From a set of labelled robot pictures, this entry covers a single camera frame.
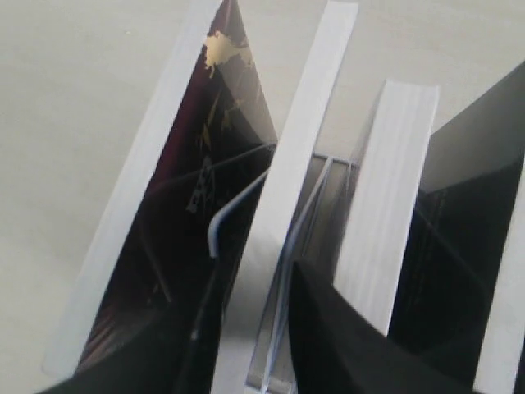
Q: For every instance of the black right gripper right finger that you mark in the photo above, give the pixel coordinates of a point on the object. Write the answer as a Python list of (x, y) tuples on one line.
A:
[(336, 350)]

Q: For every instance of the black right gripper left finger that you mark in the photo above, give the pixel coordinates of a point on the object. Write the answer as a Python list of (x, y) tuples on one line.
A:
[(174, 354)]

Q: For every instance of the grey spine book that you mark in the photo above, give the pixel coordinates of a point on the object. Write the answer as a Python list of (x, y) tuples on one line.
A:
[(389, 163)]

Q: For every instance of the blue book with orange moon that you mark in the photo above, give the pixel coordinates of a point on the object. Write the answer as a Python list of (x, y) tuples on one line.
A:
[(280, 194)]

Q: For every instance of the dark brown book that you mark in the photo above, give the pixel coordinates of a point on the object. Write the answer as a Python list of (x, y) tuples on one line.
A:
[(207, 134)]

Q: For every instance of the black spine book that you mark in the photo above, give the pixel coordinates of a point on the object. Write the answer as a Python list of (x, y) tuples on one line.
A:
[(460, 302)]

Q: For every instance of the white wire book rack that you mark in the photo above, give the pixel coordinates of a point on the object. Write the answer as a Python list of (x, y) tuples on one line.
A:
[(229, 221)]

